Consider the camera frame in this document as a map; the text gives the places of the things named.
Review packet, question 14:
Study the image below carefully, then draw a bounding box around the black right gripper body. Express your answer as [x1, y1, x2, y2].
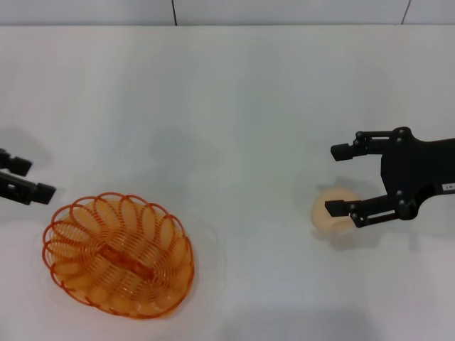
[380, 125, 455, 222]

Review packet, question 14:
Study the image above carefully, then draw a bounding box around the pale cream steamed bun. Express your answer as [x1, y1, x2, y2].
[311, 187, 363, 234]

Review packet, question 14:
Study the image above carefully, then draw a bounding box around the orange woven plastic basket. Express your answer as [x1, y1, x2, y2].
[42, 192, 196, 318]

